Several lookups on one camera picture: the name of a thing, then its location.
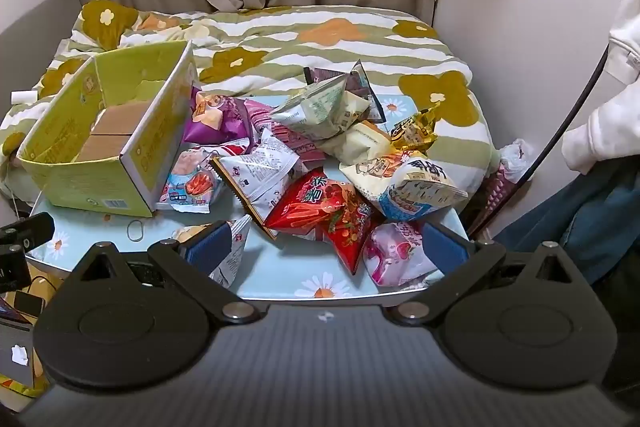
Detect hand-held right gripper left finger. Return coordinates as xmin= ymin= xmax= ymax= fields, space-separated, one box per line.
xmin=60 ymin=221 xmax=262 ymax=324

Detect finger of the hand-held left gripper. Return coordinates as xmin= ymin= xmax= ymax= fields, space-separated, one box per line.
xmin=0 ymin=213 xmax=55 ymax=253

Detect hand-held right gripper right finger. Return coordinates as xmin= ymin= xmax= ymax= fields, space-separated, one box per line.
xmin=382 ymin=223 xmax=581 ymax=326

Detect white blue orange snack packet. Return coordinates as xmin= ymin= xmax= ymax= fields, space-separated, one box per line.
xmin=375 ymin=157 xmax=470 ymax=223

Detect green fabric storage box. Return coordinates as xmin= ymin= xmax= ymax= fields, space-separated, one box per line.
xmin=16 ymin=39 xmax=200 ymax=218

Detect white silver snack packet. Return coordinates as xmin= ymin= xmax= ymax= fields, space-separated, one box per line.
xmin=210 ymin=129 xmax=311 ymax=240

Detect cream cartoon snack packet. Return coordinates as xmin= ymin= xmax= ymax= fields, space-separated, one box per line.
xmin=339 ymin=152 xmax=416 ymax=202

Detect gold snack packet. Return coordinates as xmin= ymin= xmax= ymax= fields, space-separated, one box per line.
xmin=389 ymin=102 xmax=443 ymax=152

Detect white printed snack packet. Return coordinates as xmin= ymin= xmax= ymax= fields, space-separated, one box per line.
xmin=172 ymin=214 xmax=253 ymax=290

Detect pink white snack packet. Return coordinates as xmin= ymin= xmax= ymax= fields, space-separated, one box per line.
xmin=362 ymin=219 xmax=446 ymax=288

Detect white red snack packet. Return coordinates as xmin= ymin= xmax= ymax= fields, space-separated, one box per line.
xmin=159 ymin=139 xmax=251 ymax=212

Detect white plastic bag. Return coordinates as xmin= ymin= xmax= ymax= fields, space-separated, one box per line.
xmin=495 ymin=138 xmax=536 ymax=188

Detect grey device white sticker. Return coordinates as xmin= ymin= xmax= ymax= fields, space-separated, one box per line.
xmin=0 ymin=319 xmax=36 ymax=388

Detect purple snack packet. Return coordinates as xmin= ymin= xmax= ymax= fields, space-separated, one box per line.
xmin=182 ymin=87 xmax=251 ymax=145

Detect pale yellow orange snack packet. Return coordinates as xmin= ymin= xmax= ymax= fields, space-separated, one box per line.
xmin=325 ymin=119 xmax=396 ymax=168

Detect person's blue jeans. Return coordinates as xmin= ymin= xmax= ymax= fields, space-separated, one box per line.
xmin=492 ymin=167 xmax=640 ymax=288

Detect dark brown snack packet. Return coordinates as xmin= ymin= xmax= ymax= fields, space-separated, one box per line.
xmin=304 ymin=59 xmax=388 ymax=122

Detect plain cream snack packet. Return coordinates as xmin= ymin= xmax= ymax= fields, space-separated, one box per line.
xmin=342 ymin=92 xmax=373 ymax=128

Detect grey green snack packet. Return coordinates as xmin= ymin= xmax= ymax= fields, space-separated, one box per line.
xmin=270 ymin=74 xmax=371 ymax=140

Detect grey sofa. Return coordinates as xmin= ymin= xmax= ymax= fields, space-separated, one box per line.
xmin=0 ymin=0 xmax=83 ymax=118

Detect person's white sweatshirt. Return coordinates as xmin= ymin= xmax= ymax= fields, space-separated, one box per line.
xmin=561 ymin=0 xmax=640 ymax=175

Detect floral striped blanket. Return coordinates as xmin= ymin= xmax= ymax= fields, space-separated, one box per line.
xmin=0 ymin=0 xmax=506 ymax=218

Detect black cable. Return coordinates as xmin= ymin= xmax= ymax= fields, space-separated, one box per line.
xmin=520 ymin=44 xmax=612 ymax=182

